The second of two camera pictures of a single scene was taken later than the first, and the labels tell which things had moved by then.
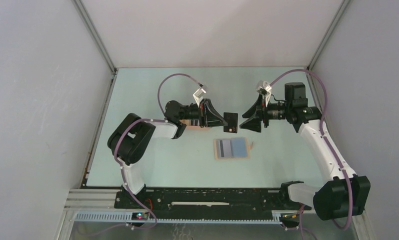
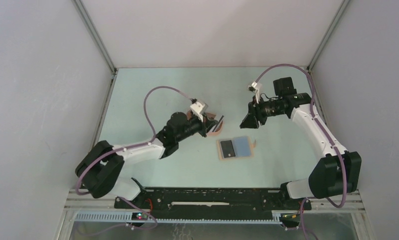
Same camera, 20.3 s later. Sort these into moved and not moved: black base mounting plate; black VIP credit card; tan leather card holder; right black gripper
Moved: black VIP credit card
Not moved: tan leather card holder; black base mounting plate; right black gripper
